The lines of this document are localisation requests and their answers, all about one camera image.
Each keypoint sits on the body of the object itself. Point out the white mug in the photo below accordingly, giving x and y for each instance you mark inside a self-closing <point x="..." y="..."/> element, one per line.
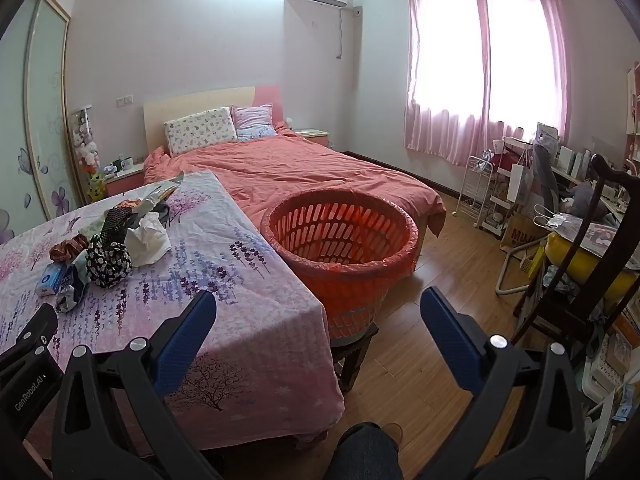
<point x="127" y="163"/>

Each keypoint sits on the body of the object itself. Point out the white shelf cart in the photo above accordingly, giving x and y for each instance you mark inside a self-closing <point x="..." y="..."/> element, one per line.
<point x="500" y="210"/>

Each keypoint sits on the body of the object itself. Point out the clear tube of plush toys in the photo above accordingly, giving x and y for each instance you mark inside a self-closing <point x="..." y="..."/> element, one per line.
<point x="85" y="140"/>

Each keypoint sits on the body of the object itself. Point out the blue and white carton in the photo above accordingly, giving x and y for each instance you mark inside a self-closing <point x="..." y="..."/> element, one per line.
<point x="50" y="280"/>

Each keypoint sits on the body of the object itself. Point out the pink nightstand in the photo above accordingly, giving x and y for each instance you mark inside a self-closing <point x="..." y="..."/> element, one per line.
<point x="315" y="136"/>
<point x="125" y="180"/>

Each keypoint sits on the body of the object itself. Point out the person's leg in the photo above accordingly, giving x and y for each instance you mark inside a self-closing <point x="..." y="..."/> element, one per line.
<point x="362" y="452"/>

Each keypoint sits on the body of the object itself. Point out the floral printed blanket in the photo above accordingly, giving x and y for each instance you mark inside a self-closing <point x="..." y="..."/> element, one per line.
<point x="250" y="285"/>

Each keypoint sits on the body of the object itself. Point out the white floral pillow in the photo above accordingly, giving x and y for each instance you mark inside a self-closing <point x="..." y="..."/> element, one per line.
<point x="200" y="130"/>

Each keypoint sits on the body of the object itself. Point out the white tissue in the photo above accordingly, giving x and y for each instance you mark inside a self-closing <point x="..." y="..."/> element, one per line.
<point x="147" y="240"/>

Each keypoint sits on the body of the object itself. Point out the brown paper bag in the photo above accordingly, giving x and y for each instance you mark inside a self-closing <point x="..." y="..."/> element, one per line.
<point x="520" y="235"/>

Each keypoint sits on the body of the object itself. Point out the dark stool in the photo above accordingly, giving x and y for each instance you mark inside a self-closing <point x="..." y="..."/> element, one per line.
<point x="352" y="360"/>

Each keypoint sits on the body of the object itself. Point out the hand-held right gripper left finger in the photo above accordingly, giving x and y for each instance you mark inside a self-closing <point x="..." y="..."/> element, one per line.
<point x="185" y="340"/>

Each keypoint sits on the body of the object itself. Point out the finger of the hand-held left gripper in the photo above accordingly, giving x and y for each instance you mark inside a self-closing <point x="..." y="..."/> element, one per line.
<point x="32" y="327"/>

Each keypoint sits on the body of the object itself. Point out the green yellow plush toy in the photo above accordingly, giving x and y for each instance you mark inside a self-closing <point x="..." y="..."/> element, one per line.
<point x="96" y="185"/>

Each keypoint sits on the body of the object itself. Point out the grey green cloth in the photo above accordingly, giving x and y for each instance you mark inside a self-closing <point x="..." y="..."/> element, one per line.
<point x="159" y="212"/>

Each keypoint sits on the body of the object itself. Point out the white air conditioner pipe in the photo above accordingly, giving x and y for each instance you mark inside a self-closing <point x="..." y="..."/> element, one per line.
<point x="339" y="35"/>

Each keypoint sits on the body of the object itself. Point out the brown scrunchie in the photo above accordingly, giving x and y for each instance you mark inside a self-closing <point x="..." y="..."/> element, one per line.
<point x="67" y="250"/>

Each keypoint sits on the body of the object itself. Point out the flower printed wardrobe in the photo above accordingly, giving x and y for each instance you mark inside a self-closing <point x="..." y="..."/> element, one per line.
<point x="45" y="110"/>

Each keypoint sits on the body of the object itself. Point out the black polka dot cloth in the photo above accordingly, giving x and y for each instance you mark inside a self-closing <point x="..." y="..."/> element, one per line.
<point x="115" y="222"/>

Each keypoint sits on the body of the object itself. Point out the beige and pink headboard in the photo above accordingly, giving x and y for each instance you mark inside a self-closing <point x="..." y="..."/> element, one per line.
<point x="200" y="102"/>

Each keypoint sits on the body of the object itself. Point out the pink striped pillow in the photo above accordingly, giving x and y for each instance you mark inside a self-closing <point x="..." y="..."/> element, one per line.
<point x="255" y="122"/>

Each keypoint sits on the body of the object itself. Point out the black floral cloth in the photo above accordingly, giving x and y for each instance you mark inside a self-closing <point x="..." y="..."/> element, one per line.
<point x="107" y="265"/>

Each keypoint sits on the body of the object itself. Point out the silver snack wrapper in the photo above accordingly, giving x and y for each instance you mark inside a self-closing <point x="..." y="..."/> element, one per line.
<point x="162" y="190"/>

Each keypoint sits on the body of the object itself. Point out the blue foil wrapper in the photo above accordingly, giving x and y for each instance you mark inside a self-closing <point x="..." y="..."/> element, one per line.
<point x="74" y="290"/>

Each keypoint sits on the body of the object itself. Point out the orange plastic laundry basket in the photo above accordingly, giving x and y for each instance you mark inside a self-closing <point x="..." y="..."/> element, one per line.
<point x="350" y="280"/>

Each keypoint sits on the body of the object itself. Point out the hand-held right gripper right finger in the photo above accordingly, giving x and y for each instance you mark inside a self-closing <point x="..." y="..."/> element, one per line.
<point x="450" y="340"/>

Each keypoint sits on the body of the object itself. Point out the pink curtain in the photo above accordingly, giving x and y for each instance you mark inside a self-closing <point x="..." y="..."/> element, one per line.
<point x="450" y="130"/>

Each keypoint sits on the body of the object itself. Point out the white paper bag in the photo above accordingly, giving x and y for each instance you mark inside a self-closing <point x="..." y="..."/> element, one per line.
<point x="517" y="180"/>

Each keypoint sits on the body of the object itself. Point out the dark wooden chair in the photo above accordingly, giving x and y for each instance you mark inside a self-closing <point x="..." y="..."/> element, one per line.
<point x="595" y="280"/>

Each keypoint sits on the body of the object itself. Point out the yellow cushion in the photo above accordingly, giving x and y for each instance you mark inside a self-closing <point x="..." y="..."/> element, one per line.
<point x="590" y="260"/>

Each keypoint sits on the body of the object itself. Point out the white wall outlet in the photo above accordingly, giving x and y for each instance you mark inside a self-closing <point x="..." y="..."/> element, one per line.
<point x="124" y="100"/>

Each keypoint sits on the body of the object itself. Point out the grey office chair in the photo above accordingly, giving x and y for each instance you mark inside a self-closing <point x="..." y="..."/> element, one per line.
<point x="547" y="180"/>

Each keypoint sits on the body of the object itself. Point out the bed with salmon duvet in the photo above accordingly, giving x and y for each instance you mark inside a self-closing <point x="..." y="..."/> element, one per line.
<point x="310" y="170"/>

